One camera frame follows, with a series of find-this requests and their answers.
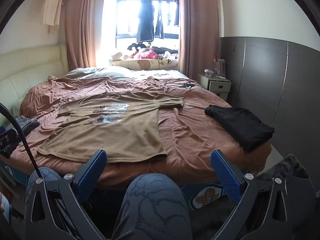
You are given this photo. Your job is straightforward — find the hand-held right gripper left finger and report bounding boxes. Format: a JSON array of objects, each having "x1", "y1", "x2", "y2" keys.
[{"x1": 24, "y1": 149, "x2": 108, "y2": 240}]

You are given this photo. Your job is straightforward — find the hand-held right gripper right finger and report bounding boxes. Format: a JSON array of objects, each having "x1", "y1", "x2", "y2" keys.
[{"x1": 210, "y1": 149, "x2": 320, "y2": 240}]

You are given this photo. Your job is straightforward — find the brown towel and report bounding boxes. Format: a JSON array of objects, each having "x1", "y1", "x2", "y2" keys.
[{"x1": 37, "y1": 91, "x2": 185, "y2": 164}]

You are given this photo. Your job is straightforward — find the grey and black clothes pile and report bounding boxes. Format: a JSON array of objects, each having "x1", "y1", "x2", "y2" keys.
[{"x1": 14, "y1": 115, "x2": 41, "y2": 134}]

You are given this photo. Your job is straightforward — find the black folded clothes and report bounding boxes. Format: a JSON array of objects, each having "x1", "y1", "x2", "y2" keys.
[{"x1": 204, "y1": 104, "x2": 275, "y2": 153}]

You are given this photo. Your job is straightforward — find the blue printed rug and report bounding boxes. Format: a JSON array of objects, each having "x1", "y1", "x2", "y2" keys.
[{"x1": 182, "y1": 184, "x2": 225, "y2": 209}]

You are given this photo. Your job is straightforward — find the brown fleece blanket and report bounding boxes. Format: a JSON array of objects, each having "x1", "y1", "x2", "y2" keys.
[{"x1": 19, "y1": 75, "x2": 273, "y2": 188}]

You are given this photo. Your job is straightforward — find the grey fluffy slipper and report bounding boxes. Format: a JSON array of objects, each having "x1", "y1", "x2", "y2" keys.
[{"x1": 257, "y1": 154, "x2": 309, "y2": 180}]

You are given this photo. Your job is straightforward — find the cream padded headboard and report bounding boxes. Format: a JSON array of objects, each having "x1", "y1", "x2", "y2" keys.
[{"x1": 0, "y1": 42, "x2": 69, "y2": 123}]

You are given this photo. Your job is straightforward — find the pale quilt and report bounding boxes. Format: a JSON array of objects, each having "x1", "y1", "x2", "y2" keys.
[{"x1": 62, "y1": 67, "x2": 189, "y2": 80}]

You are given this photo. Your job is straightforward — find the pink striped holder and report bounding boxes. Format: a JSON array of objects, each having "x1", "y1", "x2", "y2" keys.
[{"x1": 212, "y1": 54, "x2": 227, "y2": 79}]

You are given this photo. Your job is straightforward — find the dark grey wardrobe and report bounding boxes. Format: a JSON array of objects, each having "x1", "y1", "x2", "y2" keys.
[{"x1": 220, "y1": 36, "x2": 320, "y2": 155}]

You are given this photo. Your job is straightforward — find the cream bear print pillow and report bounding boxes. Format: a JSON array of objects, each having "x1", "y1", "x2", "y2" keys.
[{"x1": 110, "y1": 57, "x2": 179, "y2": 70}]

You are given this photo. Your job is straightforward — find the pink plush toy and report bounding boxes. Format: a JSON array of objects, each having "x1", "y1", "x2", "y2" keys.
[{"x1": 136, "y1": 50, "x2": 159, "y2": 60}]

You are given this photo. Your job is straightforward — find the black and white plush toy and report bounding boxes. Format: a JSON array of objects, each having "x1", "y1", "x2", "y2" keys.
[{"x1": 127, "y1": 43, "x2": 153, "y2": 52}]

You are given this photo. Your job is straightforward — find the pink brown curtain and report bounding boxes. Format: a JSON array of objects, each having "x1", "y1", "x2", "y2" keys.
[
  {"x1": 64, "y1": 0, "x2": 107, "y2": 69},
  {"x1": 178, "y1": 0, "x2": 222, "y2": 79}
]

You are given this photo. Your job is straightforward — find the cream hanging cloth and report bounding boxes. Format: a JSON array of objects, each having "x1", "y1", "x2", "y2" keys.
[{"x1": 40, "y1": 0, "x2": 65, "y2": 35}]

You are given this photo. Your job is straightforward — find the hanging black coat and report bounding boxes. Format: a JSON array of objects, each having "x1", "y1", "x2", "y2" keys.
[{"x1": 136, "y1": 0, "x2": 155, "y2": 43}]

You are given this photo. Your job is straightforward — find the hanging dark garment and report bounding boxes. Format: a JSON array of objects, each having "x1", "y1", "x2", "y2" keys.
[{"x1": 154, "y1": 0, "x2": 165, "y2": 39}]

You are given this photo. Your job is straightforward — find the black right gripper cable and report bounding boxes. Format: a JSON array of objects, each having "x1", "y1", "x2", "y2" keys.
[{"x1": 0, "y1": 102, "x2": 42, "y2": 178}]

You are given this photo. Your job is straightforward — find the white power strip with cables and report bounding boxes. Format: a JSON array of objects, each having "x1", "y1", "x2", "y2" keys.
[{"x1": 197, "y1": 73, "x2": 232, "y2": 98}]

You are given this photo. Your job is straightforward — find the black cables on bed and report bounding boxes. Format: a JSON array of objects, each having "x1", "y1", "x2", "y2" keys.
[{"x1": 164, "y1": 79, "x2": 198, "y2": 89}]

